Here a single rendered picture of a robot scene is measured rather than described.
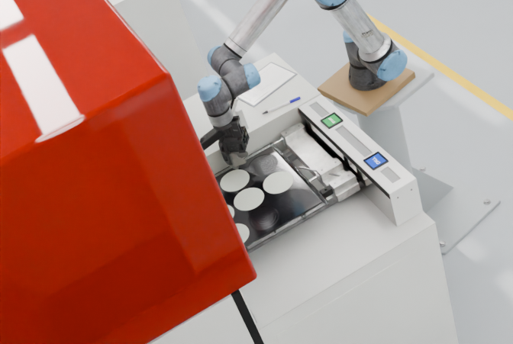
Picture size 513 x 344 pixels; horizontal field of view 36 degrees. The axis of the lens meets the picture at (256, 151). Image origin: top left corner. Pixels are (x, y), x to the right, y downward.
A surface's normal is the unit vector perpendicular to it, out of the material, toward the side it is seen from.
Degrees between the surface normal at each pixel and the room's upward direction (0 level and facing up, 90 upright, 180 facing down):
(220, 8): 0
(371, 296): 90
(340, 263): 0
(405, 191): 90
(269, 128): 90
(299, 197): 0
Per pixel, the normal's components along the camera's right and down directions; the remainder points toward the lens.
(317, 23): -0.27, -0.73
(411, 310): 0.43, 0.49
